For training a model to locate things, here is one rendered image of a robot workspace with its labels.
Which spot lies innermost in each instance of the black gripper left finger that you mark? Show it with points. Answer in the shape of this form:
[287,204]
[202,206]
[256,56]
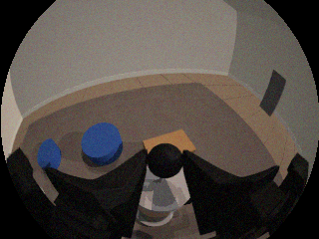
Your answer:
[115,195]

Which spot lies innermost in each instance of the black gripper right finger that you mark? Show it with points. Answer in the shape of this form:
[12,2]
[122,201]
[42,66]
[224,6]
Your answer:
[215,193]

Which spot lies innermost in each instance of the blue cylinder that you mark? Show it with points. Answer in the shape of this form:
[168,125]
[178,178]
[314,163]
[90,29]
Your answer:
[102,143]
[49,154]

